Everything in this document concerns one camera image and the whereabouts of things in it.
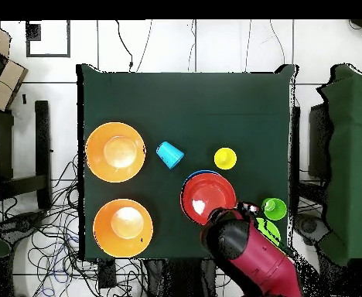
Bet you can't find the red plastic bowl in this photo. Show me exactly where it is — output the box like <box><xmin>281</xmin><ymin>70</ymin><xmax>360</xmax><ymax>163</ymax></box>
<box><xmin>179</xmin><ymin>172</ymin><xmax>237</xmax><ymax>226</ymax></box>

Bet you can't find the light blue plastic bowl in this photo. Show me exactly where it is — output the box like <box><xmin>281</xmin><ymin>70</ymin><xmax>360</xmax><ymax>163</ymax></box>
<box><xmin>183</xmin><ymin>169</ymin><xmax>222</xmax><ymax>182</ymax></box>

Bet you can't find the light blue plastic cup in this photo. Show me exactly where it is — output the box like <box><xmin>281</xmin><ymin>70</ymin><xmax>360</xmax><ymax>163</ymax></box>
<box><xmin>155</xmin><ymin>141</ymin><xmax>185</xmax><ymax>170</ymax></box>

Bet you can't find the orange plastic bowl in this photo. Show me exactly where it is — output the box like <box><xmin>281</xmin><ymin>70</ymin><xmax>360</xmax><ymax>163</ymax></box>
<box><xmin>93</xmin><ymin>198</ymin><xmax>154</xmax><ymax>258</ymax></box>
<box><xmin>85</xmin><ymin>121</ymin><xmax>147</xmax><ymax>183</ymax></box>

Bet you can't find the green plastic cup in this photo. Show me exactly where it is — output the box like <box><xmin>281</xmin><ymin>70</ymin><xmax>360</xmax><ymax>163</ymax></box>
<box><xmin>261</xmin><ymin>197</ymin><xmax>288</xmax><ymax>221</ymax></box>

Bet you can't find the green plastic bowl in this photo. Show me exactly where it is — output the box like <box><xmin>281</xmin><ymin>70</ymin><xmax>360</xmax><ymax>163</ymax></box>
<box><xmin>255</xmin><ymin>217</ymin><xmax>282</xmax><ymax>248</ymax></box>

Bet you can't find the yellow plastic cup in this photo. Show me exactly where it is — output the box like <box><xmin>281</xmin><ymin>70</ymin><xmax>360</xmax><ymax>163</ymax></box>
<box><xmin>213</xmin><ymin>147</ymin><xmax>238</xmax><ymax>171</ymax></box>

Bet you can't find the black equipment base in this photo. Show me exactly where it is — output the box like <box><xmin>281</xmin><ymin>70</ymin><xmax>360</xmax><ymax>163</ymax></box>
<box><xmin>293</xmin><ymin>213</ymin><xmax>329</xmax><ymax>247</ymax></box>
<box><xmin>0</xmin><ymin>210</ymin><xmax>47</xmax><ymax>237</ymax></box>

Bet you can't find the black box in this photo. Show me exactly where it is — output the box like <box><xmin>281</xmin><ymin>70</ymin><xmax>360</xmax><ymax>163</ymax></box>
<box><xmin>308</xmin><ymin>103</ymin><xmax>333</xmax><ymax>180</ymax></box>

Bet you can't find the dark green tablecloth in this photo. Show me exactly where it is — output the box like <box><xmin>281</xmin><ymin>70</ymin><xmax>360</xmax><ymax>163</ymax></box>
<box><xmin>76</xmin><ymin>63</ymin><xmax>298</xmax><ymax>261</ymax></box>

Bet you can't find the black power adapter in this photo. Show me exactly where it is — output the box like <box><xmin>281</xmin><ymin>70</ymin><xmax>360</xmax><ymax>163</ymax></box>
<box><xmin>97</xmin><ymin>258</ymin><xmax>118</xmax><ymax>288</ymax></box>

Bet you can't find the black cable with plug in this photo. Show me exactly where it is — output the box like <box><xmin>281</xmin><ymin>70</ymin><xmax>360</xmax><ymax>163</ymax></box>
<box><xmin>115</xmin><ymin>19</ymin><xmax>135</xmax><ymax>73</ymax></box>

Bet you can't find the tangle of floor cables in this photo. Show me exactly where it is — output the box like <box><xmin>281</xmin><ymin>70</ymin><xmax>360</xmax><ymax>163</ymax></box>
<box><xmin>0</xmin><ymin>154</ymin><xmax>157</xmax><ymax>297</ymax></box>

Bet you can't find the black stand frame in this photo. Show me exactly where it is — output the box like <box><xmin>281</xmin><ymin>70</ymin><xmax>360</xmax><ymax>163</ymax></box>
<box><xmin>0</xmin><ymin>100</ymin><xmax>53</xmax><ymax>211</ymax></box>

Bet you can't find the black square floor frame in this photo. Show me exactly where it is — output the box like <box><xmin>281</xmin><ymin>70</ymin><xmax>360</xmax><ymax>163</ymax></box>
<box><xmin>26</xmin><ymin>19</ymin><xmax>71</xmax><ymax>59</ymax></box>

